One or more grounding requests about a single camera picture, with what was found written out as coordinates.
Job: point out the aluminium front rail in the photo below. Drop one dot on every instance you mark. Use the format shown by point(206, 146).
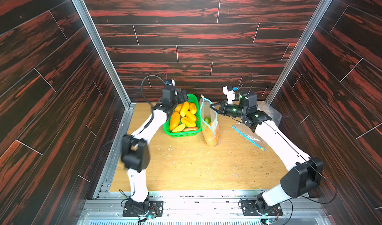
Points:
point(210, 207)

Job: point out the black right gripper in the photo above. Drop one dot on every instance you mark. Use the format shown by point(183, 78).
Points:
point(222, 108)

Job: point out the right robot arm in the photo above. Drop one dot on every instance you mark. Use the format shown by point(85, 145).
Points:
point(304, 172)

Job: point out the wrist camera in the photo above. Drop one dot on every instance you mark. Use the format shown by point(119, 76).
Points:
point(170, 82)
point(229, 91)

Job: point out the red mango bottom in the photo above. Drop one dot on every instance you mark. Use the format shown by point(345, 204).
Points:
point(191, 129)

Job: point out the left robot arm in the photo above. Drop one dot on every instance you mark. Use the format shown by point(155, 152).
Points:
point(135, 153)

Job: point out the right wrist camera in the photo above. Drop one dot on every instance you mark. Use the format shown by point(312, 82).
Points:
point(229, 91)

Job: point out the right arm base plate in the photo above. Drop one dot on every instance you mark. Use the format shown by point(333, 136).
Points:
point(252, 208)

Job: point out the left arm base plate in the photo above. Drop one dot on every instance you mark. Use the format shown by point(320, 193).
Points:
point(150, 209)

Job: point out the clear zip-top bag blue zipper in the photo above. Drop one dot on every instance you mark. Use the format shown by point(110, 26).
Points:
point(206, 111)

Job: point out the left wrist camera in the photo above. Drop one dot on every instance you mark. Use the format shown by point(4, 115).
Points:
point(170, 82)

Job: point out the yellow mango top right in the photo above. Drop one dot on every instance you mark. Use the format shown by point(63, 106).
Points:
point(193, 108)

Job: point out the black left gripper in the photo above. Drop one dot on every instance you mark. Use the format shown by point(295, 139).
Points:
point(184, 96)

